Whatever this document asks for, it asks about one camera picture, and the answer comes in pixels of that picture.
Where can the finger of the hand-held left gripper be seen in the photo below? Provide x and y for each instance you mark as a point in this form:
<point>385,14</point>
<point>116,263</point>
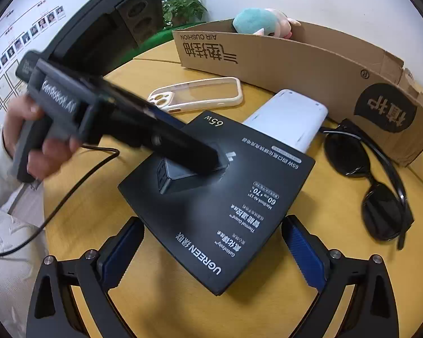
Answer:
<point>162,119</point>
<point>169,148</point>

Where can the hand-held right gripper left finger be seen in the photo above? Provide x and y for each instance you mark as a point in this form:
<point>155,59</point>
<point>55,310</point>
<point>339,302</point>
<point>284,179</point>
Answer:
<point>121,250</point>

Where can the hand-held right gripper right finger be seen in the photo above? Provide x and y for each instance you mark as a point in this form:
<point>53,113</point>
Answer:
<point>305,253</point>

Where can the white clear phone case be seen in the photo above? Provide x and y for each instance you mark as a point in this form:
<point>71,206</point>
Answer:
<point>162,100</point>

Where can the black charger box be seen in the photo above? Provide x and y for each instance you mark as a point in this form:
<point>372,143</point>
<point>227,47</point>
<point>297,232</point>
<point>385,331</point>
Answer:
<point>232,218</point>

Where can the black sunglasses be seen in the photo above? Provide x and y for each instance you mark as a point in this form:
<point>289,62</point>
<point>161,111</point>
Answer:
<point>345,155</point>

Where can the white power bank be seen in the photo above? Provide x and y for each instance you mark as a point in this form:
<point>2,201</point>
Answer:
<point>289,119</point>

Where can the cardboard box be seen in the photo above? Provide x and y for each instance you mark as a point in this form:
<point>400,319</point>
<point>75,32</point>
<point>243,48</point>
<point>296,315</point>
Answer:
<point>303,63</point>

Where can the person's left forearm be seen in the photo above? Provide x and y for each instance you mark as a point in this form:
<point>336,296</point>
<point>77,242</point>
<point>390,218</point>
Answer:
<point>0,169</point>

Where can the wooden desktop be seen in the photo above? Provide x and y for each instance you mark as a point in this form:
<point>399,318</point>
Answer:
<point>91,218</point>

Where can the person's left hand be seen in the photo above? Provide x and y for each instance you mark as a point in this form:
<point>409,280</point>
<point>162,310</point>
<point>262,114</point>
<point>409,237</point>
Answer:
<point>56,151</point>

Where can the green cloth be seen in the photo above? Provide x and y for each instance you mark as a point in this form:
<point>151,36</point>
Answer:
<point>155,40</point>

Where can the person's white clothing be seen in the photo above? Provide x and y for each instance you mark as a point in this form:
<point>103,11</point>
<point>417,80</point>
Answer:
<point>7,253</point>

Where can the large potted green plant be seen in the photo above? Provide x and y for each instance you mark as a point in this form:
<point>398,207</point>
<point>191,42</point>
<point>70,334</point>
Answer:
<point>181,5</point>

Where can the teal and pink pig plush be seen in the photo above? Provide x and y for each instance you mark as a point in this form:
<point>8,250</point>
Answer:
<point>253,19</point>

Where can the photo chart wall poster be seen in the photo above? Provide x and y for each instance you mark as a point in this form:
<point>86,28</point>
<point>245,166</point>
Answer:
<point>7,77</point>

